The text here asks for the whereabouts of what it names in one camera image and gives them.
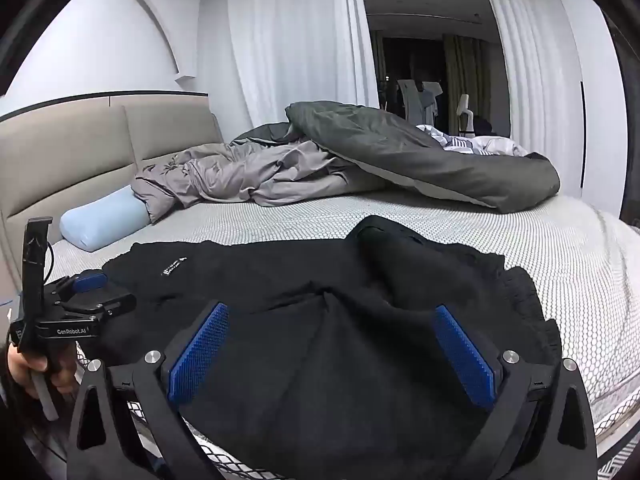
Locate dark grey duvet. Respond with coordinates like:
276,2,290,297
230,101,561,213

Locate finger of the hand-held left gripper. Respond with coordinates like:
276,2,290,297
70,269,108,293
62,290,137,320

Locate white chair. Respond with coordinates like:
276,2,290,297
457,94,476,136

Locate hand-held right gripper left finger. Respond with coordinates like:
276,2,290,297
65,301,231,480

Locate light blue pillow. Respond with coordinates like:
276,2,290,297
60,185,151,253

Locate beige padded headboard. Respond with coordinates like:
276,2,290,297
0,92,223,281

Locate light grey duvet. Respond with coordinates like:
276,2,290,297
131,137,371,223

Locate olive curtain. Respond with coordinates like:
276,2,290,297
442,35,493,136

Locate black pants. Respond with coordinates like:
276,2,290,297
75,215,561,480

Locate patterned white blanket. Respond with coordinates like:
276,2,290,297
415,124,531,157

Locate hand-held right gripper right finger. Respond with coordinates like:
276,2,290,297
432,304,598,480

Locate white curtain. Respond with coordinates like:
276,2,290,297
225,0,378,128
480,0,581,141

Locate white mesh bed mattress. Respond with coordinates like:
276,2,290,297
45,180,640,480

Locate person's left hand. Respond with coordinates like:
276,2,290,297
5,342,81,401

